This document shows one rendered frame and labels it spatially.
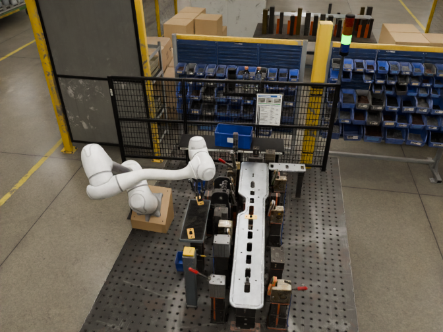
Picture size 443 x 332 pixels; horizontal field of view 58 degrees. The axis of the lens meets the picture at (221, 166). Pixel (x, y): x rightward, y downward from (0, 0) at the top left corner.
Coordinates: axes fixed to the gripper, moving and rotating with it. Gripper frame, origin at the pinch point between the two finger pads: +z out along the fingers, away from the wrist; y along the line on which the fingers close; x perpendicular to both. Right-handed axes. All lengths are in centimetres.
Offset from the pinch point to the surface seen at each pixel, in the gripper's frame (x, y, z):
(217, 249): -27.8, 5.3, 20.6
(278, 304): -63, 32, 33
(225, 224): -10.5, 13.8, 18.0
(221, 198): 8.6, 15.5, 12.2
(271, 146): 79, 74, 23
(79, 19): 262, -80, -45
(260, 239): -20.1, 34.6, 26.0
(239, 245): -22.1, 20.3, 26.0
